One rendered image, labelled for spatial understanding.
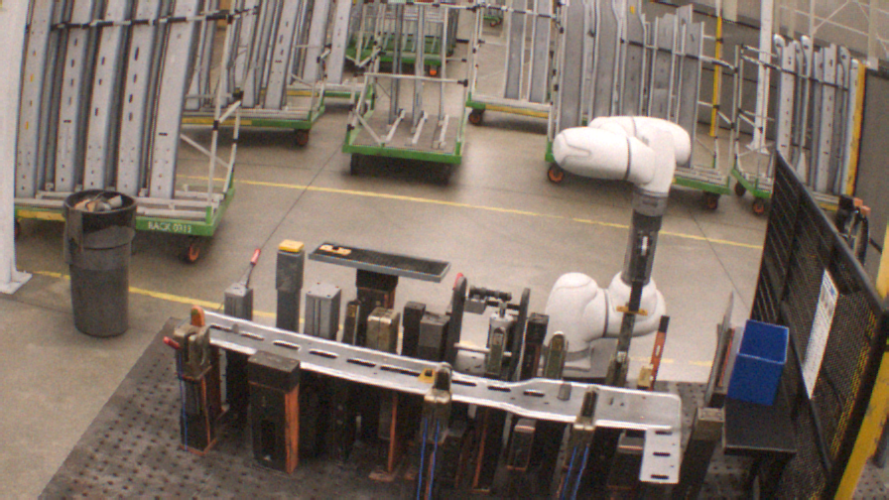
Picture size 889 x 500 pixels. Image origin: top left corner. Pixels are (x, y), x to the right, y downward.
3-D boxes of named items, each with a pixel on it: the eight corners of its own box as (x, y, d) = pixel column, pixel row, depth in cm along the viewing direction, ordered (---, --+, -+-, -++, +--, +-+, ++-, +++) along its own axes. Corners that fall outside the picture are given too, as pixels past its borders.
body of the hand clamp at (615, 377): (580, 474, 263) (608, 364, 253) (583, 464, 270) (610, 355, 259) (600, 476, 262) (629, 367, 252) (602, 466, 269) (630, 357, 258)
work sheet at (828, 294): (808, 405, 208) (838, 290, 199) (800, 371, 229) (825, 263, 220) (814, 406, 208) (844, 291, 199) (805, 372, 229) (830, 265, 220)
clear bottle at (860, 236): (845, 281, 215) (858, 207, 210) (841, 274, 222) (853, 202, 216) (862, 285, 214) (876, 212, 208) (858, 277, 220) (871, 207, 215)
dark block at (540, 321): (502, 456, 272) (527, 319, 260) (506, 446, 278) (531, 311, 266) (520, 459, 271) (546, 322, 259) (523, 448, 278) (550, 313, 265)
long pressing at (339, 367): (166, 335, 251) (166, 329, 250) (196, 310, 272) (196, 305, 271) (680, 434, 227) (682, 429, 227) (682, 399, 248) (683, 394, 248)
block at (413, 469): (403, 478, 254) (412, 385, 246) (414, 458, 266) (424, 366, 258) (423, 482, 253) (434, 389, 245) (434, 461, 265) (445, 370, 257)
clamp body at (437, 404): (401, 512, 236) (413, 398, 226) (413, 491, 247) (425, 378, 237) (437, 519, 234) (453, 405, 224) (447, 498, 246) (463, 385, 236)
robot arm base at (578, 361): (528, 343, 328) (529, 327, 326) (593, 348, 324) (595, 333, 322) (520, 367, 311) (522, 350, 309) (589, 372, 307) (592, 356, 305)
